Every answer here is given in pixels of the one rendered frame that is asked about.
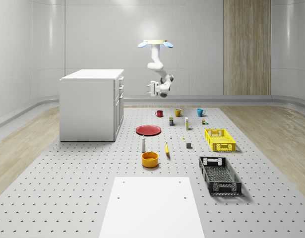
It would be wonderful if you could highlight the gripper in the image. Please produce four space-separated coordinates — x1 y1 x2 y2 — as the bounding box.
146 80 160 98

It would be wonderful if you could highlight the red plate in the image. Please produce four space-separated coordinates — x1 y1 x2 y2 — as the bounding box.
135 124 162 137

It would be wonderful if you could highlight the white cabinet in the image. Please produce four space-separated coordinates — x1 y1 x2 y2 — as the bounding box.
59 68 125 142

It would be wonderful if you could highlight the yellow bowl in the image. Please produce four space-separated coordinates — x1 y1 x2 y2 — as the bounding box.
141 151 159 170

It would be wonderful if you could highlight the yellow basket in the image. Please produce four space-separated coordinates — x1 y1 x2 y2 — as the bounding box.
204 128 237 152

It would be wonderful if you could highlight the white board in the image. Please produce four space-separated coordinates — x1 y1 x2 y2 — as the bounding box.
98 176 206 238

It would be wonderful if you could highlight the dark grey basket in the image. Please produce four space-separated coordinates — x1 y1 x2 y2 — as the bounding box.
198 156 243 197

